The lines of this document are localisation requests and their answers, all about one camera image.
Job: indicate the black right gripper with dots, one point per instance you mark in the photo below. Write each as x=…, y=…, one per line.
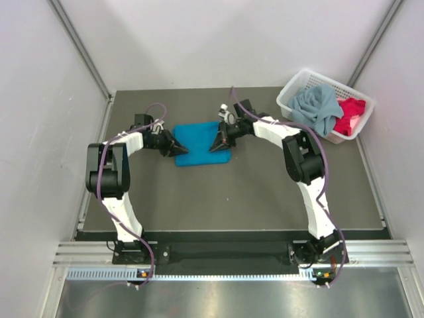
x=222, y=141

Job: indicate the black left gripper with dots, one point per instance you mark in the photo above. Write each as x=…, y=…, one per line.
x=171, y=147

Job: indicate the bright blue t shirt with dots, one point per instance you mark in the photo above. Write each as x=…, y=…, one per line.
x=198, y=138

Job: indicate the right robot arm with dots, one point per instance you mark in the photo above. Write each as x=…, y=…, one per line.
x=305, y=165

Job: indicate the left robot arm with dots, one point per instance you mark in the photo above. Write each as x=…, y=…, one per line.
x=108, y=177

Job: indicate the grey-blue t shirt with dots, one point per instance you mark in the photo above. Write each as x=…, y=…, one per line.
x=317, y=108

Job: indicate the white plastic laundry basket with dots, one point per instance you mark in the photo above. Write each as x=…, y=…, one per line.
x=306, y=79

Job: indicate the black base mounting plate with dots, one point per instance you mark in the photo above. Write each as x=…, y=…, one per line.
x=229, y=252

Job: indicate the red t shirt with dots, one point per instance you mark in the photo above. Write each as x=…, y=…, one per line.
x=351, y=107

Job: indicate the pink garment in basket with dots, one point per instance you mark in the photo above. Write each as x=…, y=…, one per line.
x=353, y=122

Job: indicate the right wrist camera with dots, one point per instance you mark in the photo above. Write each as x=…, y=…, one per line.
x=225, y=116

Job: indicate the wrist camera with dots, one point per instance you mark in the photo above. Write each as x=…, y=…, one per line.
x=225, y=116
x=157, y=127

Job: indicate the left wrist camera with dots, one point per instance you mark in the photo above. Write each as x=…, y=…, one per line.
x=157, y=127

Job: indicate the aluminium frame rail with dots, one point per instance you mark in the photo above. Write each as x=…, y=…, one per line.
x=364, y=253

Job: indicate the grey slotted cable duct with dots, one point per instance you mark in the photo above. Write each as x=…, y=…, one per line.
x=139, y=275

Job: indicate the left corner aluminium post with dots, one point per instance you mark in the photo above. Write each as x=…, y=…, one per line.
x=71, y=31

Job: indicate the corner aluminium post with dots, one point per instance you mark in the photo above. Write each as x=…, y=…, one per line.
x=377, y=37
x=71, y=31

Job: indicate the right corner aluminium post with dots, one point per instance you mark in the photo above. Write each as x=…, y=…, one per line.
x=377, y=37

